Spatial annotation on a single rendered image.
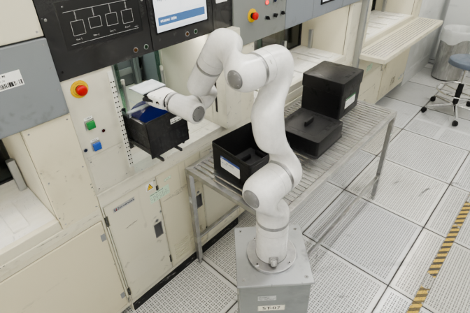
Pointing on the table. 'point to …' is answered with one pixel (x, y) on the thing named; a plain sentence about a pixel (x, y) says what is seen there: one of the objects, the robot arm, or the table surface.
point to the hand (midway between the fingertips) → (148, 91)
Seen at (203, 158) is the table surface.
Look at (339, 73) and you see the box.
